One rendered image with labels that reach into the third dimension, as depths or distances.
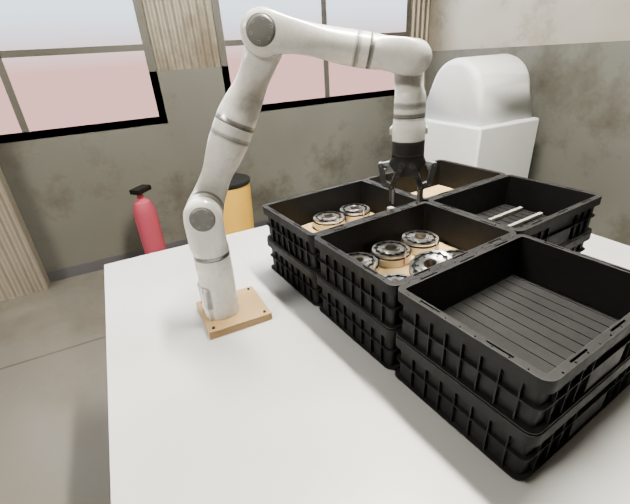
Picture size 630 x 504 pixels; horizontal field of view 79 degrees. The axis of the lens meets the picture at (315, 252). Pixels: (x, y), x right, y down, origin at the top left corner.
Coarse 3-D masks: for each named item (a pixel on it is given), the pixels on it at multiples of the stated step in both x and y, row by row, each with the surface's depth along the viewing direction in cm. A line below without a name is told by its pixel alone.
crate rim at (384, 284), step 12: (420, 204) 112; (432, 204) 111; (384, 216) 106; (468, 216) 102; (348, 228) 100; (504, 228) 94; (324, 240) 94; (492, 240) 89; (324, 252) 93; (336, 252) 88; (468, 252) 84; (348, 264) 85; (360, 264) 82; (444, 264) 80; (360, 276) 82; (372, 276) 78; (408, 276) 77; (384, 288) 76; (396, 288) 74
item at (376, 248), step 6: (372, 246) 105; (378, 246) 104; (402, 246) 104; (408, 246) 103; (372, 252) 103; (378, 252) 102; (384, 252) 101; (396, 252) 101; (402, 252) 101; (408, 252) 100; (384, 258) 99; (390, 258) 99; (396, 258) 99
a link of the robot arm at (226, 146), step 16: (224, 128) 84; (208, 144) 88; (224, 144) 86; (240, 144) 87; (208, 160) 90; (224, 160) 89; (240, 160) 91; (208, 176) 93; (224, 176) 93; (192, 192) 96; (208, 192) 95; (224, 192) 96
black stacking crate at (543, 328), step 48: (432, 288) 78; (480, 288) 88; (528, 288) 88; (576, 288) 83; (624, 288) 75; (432, 336) 69; (528, 336) 74; (576, 336) 73; (480, 384) 63; (576, 384) 58; (528, 432) 56
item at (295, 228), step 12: (360, 180) 136; (312, 192) 127; (396, 192) 122; (264, 204) 120; (276, 204) 121; (408, 204) 112; (276, 216) 112; (372, 216) 106; (288, 228) 107; (300, 228) 101; (336, 228) 100; (312, 240) 98
